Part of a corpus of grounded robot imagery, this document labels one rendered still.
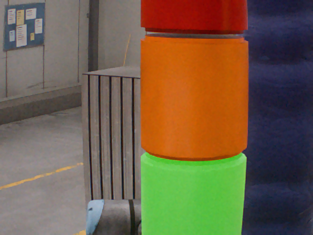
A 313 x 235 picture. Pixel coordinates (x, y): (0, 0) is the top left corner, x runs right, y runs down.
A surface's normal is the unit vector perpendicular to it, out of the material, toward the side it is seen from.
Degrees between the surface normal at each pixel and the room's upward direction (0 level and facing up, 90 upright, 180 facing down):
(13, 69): 90
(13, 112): 90
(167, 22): 90
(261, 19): 77
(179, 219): 90
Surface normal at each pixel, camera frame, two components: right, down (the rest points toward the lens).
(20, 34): 0.83, 0.11
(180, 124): -0.20, 0.18
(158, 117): -0.66, 0.14
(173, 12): -0.45, 0.17
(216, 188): 0.32, 0.18
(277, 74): -0.40, -0.11
